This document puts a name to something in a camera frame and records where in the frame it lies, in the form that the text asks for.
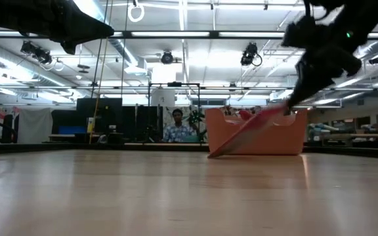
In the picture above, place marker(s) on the black hanging lamp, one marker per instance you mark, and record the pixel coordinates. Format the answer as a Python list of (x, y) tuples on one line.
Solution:
[(167, 57)]

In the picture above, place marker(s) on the white column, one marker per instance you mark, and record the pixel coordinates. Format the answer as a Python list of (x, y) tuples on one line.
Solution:
[(163, 96)]

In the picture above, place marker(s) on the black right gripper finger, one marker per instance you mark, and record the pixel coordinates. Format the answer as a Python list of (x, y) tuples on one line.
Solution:
[(300, 80), (310, 86)]

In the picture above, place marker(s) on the green potted plant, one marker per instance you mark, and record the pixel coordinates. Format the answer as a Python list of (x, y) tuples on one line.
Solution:
[(196, 118)]

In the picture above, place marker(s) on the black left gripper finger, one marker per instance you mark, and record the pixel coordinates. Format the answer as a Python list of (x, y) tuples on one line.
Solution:
[(89, 14), (94, 31)]

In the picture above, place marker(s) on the grey hanging cloth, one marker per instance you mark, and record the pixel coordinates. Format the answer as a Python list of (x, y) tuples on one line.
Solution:
[(34, 126)]

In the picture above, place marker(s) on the black partition panel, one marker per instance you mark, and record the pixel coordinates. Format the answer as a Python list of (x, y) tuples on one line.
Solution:
[(139, 123)]

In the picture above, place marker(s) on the black hanging camera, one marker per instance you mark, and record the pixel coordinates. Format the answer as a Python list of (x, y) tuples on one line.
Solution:
[(249, 54)]

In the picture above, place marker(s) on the black aluminium table frame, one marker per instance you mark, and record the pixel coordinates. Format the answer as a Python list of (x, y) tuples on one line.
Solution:
[(77, 146)]

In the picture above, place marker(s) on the red popcorn bag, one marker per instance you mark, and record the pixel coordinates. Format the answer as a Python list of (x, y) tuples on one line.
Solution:
[(251, 131), (245, 114)]

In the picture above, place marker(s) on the orange plastic basket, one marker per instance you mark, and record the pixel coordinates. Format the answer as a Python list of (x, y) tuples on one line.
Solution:
[(274, 141)]

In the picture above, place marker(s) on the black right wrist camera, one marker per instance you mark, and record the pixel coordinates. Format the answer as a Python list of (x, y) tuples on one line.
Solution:
[(302, 32)]

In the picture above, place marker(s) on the black overhead frame bar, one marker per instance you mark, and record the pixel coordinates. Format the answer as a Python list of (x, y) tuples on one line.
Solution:
[(215, 34)]

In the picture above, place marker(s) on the black ceiling equipment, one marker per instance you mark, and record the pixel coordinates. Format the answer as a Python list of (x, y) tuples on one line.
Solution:
[(36, 52)]

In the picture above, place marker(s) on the person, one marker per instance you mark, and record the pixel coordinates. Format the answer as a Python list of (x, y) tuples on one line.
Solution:
[(177, 131)]

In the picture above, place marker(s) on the wooden background table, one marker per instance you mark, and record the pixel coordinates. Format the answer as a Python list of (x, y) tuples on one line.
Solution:
[(356, 135)]

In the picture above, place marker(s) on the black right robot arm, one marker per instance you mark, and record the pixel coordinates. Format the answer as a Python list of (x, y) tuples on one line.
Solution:
[(366, 19)]

